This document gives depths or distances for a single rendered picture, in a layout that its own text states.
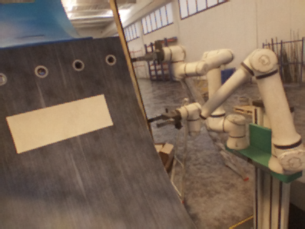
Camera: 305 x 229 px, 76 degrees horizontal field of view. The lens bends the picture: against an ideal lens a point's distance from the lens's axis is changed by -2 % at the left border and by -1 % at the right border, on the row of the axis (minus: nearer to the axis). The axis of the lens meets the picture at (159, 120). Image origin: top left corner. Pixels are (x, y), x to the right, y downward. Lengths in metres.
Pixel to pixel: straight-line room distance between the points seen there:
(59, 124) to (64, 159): 0.15
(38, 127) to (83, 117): 0.18
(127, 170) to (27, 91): 0.53
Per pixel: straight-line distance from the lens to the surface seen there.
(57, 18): 2.33
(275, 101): 1.26
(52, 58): 0.98
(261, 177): 2.17
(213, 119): 1.90
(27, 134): 0.96
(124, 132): 0.96
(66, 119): 0.95
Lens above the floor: 2.27
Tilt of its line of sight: 18 degrees down
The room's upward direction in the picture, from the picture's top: 10 degrees counter-clockwise
